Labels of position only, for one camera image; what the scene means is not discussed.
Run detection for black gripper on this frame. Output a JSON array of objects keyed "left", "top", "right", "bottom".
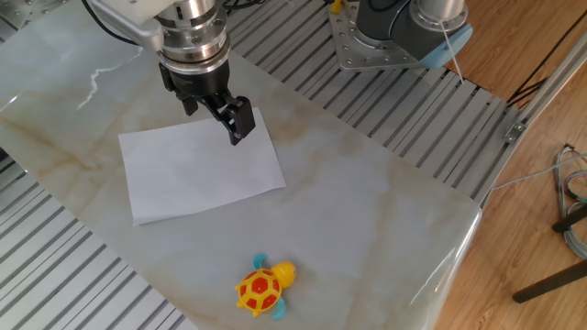
[{"left": 158, "top": 59, "right": 257, "bottom": 147}]

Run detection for white paper sheet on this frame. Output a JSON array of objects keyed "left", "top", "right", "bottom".
[{"left": 117, "top": 106, "right": 287, "bottom": 226}]

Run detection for marble pattern table mat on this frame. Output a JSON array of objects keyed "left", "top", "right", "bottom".
[{"left": 0, "top": 0, "right": 482, "bottom": 330}]

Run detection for yellow orange toy turtle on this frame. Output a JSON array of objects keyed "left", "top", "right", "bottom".
[{"left": 234, "top": 253, "right": 298, "bottom": 321}]

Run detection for bolted silver corner plate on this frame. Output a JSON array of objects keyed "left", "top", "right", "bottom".
[{"left": 0, "top": 0, "right": 70, "bottom": 29}]

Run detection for white zip tie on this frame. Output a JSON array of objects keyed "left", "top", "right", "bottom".
[{"left": 439, "top": 20, "right": 465, "bottom": 84}]

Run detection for dark wooden chair leg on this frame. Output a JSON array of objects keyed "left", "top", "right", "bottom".
[
  {"left": 512, "top": 259, "right": 587, "bottom": 304},
  {"left": 551, "top": 204, "right": 587, "bottom": 233}
]

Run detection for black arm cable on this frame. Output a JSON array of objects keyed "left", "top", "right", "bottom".
[{"left": 81, "top": 0, "right": 138, "bottom": 47}]

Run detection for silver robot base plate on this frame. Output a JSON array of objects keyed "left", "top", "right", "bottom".
[{"left": 327, "top": 0, "right": 430, "bottom": 73}]

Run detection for metal corner bracket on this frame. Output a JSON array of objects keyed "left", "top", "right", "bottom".
[{"left": 504, "top": 121, "right": 527, "bottom": 144}]

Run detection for black floor cables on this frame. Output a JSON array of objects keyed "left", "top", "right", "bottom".
[{"left": 506, "top": 8, "right": 587, "bottom": 110}]

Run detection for grey floor cable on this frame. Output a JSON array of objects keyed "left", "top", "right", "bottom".
[{"left": 493, "top": 153, "right": 587, "bottom": 192}]

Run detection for aluminium frame rail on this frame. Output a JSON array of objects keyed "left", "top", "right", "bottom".
[{"left": 476, "top": 31, "right": 587, "bottom": 207}]

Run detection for coiled multicolour cable bundle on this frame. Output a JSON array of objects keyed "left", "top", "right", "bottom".
[{"left": 553, "top": 144, "right": 587, "bottom": 260}]

